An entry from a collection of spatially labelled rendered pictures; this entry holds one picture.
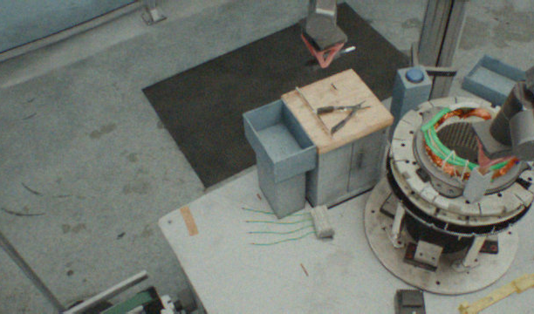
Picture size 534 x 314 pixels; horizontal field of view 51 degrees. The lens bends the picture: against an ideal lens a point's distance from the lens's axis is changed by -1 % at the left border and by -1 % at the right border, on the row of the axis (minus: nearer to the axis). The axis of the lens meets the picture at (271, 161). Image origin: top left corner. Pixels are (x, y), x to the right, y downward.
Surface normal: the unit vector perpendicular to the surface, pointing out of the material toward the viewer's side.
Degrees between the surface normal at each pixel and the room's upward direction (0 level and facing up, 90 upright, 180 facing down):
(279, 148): 0
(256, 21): 0
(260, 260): 0
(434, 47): 90
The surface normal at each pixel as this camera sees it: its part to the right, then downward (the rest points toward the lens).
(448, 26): -0.11, 0.79
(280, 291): -0.04, -0.61
